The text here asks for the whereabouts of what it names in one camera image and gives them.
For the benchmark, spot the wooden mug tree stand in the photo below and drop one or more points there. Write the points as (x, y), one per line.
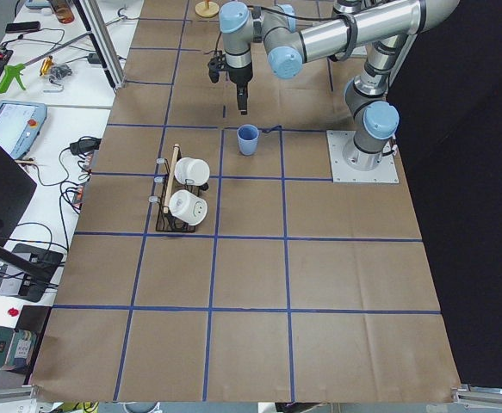
(207, 9)

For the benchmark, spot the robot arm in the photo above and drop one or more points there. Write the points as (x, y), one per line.
(382, 27)

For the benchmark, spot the black power adapter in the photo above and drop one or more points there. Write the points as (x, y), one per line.
(84, 145)

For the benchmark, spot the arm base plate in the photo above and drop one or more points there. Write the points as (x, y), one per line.
(350, 165)

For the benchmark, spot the green glue gun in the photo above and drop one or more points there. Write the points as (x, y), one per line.
(11, 73)

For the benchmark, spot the aluminium frame post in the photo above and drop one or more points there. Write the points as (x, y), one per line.
(98, 32)

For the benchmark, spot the green power supply box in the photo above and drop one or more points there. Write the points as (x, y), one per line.
(16, 348)

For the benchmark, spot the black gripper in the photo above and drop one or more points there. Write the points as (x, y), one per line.
(238, 76)

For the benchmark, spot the white smiley mug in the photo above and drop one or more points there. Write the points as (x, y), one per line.
(188, 207)

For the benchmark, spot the black wire mug rack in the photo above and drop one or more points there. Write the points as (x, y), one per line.
(166, 222)

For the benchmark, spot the teach pendant tablet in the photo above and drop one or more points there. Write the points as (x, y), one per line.
(20, 124)

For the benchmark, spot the black smartphone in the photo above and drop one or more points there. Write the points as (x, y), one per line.
(22, 27)

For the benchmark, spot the blue plastic cup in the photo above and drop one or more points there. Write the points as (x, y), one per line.
(248, 136)

